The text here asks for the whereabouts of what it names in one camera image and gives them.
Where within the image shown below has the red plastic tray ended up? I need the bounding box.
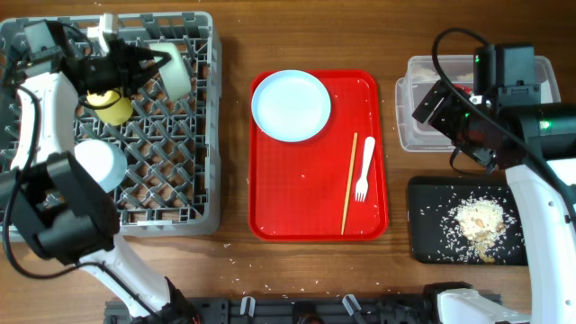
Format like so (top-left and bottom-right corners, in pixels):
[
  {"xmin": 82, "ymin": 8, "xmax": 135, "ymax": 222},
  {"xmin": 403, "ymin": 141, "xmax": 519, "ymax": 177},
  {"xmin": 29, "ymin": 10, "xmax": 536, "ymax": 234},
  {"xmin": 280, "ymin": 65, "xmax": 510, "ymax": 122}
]
[{"xmin": 248, "ymin": 70, "xmax": 389, "ymax": 242}]

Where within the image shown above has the black plastic tray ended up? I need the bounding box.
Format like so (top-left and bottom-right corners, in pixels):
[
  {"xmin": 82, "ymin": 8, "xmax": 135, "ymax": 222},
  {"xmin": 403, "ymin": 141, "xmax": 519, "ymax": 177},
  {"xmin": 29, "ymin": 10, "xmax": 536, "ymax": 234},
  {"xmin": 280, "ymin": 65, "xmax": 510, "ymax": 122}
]
[{"xmin": 407, "ymin": 175, "xmax": 527, "ymax": 266}]

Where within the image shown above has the light blue round plate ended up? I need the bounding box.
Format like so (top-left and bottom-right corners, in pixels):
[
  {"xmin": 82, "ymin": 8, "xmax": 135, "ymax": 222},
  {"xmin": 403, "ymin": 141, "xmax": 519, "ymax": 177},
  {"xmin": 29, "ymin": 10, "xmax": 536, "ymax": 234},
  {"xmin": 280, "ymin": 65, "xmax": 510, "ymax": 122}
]
[{"xmin": 251, "ymin": 69, "xmax": 331, "ymax": 143}]

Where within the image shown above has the grey plastic dishwasher rack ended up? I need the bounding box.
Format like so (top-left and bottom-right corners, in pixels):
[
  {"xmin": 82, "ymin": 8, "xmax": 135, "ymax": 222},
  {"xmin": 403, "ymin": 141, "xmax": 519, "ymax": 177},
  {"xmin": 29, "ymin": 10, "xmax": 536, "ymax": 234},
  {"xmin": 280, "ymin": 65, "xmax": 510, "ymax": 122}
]
[{"xmin": 1, "ymin": 12, "xmax": 222, "ymax": 237}]

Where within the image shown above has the red snack wrapper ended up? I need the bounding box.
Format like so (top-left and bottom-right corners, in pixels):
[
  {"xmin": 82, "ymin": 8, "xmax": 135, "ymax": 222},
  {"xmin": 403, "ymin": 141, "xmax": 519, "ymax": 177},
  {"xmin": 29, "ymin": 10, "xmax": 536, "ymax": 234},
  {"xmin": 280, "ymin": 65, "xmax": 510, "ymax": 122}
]
[{"xmin": 455, "ymin": 85, "xmax": 473, "ymax": 95}]

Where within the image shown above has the green bowl with food scraps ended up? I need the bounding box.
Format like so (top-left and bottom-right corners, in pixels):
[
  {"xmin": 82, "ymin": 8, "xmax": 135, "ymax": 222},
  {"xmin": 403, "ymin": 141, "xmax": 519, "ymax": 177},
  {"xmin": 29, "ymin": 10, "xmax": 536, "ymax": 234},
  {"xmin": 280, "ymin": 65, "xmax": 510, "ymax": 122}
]
[{"xmin": 148, "ymin": 42, "xmax": 192, "ymax": 102}]

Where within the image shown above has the white plastic fork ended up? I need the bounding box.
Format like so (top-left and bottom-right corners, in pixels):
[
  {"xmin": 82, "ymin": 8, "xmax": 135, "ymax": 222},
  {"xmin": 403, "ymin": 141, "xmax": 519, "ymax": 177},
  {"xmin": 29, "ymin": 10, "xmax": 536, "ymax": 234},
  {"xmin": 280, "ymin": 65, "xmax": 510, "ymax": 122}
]
[{"xmin": 355, "ymin": 137, "xmax": 375, "ymax": 203}]

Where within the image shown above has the wooden chopstick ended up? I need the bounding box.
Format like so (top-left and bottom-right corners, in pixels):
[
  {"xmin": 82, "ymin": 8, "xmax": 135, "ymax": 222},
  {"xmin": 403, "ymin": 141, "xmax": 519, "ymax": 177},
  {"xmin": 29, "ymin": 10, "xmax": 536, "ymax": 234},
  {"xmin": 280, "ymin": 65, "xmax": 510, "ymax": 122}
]
[{"xmin": 340, "ymin": 132, "xmax": 358, "ymax": 236}]

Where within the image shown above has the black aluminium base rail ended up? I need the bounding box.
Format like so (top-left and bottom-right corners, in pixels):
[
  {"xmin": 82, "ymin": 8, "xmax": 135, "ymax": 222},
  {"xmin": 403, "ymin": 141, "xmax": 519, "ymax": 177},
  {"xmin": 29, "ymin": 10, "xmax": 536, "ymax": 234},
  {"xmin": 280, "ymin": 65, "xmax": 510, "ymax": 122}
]
[{"xmin": 103, "ymin": 292, "xmax": 505, "ymax": 324}]

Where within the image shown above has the light blue bowl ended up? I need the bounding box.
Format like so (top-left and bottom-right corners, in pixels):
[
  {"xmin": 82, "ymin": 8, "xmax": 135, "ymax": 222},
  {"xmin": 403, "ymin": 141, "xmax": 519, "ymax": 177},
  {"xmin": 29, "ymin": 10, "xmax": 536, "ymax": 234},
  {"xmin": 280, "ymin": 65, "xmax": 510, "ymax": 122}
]
[{"xmin": 74, "ymin": 139, "xmax": 128, "ymax": 193}]

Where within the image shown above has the yellow plastic cup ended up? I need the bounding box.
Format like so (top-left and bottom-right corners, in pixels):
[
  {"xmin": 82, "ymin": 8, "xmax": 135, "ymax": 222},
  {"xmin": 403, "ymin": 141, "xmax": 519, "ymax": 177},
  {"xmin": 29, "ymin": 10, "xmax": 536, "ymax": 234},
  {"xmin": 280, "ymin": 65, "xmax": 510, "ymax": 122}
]
[{"xmin": 86, "ymin": 90, "xmax": 133, "ymax": 126}]

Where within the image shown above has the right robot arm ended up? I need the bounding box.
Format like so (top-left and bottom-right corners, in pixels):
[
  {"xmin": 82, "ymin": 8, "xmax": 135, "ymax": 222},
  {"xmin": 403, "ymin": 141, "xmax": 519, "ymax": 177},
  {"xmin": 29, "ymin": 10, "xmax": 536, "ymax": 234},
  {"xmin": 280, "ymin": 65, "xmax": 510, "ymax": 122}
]
[{"xmin": 412, "ymin": 80, "xmax": 575, "ymax": 323}]

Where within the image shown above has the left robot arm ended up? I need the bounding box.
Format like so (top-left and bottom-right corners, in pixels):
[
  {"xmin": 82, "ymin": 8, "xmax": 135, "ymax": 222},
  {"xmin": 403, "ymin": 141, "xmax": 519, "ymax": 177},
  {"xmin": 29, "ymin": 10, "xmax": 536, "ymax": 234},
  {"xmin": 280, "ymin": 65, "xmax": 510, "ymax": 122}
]
[{"xmin": 1, "ymin": 14, "xmax": 201, "ymax": 323}]

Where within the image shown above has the clear plastic bin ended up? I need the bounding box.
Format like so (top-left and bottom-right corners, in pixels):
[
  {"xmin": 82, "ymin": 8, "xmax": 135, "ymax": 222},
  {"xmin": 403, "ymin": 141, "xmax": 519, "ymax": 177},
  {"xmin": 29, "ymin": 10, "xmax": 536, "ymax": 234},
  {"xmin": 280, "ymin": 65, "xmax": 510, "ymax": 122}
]
[{"xmin": 395, "ymin": 55, "xmax": 561, "ymax": 152}]

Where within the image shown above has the rice and food scraps pile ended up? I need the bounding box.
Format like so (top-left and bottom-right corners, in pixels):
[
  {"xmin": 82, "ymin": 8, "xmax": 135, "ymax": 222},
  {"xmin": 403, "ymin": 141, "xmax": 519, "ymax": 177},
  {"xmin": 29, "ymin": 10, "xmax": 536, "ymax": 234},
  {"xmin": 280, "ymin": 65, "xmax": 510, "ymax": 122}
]
[{"xmin": 450, "ymin": 198, "xmax": 507, "ymax": 264}]

